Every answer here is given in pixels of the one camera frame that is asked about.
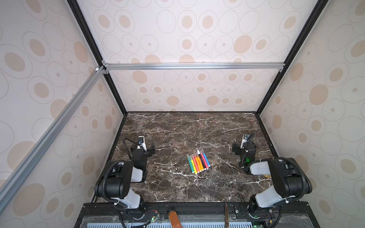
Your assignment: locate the blue marker pen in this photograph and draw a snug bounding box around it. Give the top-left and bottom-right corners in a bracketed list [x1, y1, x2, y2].
[201, 149, 211, 168]

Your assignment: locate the pink marker pen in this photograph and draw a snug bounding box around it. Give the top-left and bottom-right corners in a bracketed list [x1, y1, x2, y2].
[200, 149, 209, 170]

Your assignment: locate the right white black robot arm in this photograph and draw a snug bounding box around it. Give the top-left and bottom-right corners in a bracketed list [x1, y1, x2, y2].
[232, 141, 313, 215]

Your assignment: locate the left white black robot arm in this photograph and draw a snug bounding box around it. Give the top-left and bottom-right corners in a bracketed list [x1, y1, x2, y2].
[94, 144, 156, 214]

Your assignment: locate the orange marker pen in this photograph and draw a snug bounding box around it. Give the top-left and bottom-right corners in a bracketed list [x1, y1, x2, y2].
[194, 153, 203, 173]

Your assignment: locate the green marker pen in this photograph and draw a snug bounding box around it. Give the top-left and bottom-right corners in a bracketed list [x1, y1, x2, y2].
[186, 154, 195, 174]

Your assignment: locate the red marker pen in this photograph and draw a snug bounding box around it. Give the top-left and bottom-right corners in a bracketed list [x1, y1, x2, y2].
[192, 154, 200, 173]

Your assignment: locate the yellow marker pen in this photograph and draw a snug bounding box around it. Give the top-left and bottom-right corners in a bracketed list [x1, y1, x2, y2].
[190, 155, 197, 174]

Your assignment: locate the brown wooden stick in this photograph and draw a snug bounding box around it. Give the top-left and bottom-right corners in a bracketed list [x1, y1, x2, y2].
[224, 202, 229, 228]

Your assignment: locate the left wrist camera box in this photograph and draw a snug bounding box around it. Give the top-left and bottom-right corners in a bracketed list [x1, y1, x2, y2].
[137, 136, 147, 152]

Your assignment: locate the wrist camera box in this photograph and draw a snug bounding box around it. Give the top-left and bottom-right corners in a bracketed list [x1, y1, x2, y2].
[137, 136, 147, 152]
[240, 134, 250, 149]

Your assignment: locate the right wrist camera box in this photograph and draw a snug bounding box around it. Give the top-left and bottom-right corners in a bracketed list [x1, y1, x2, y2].
[240, 134, 250, 149]

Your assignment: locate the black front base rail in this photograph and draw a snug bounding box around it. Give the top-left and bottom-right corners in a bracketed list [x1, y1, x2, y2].
[75, 201, 320, 228]

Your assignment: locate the orange brown tool handle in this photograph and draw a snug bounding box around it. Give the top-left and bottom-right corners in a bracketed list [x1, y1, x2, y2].
[168, 210, 182, 228]

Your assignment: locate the horizontal aluminium frame bar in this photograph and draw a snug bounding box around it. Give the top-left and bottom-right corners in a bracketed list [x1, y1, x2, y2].
[105, 62, 285, 71]

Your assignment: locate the left diagonal aluminium frame bar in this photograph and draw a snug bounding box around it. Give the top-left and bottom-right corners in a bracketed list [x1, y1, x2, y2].
[1, 66, 105, 213]

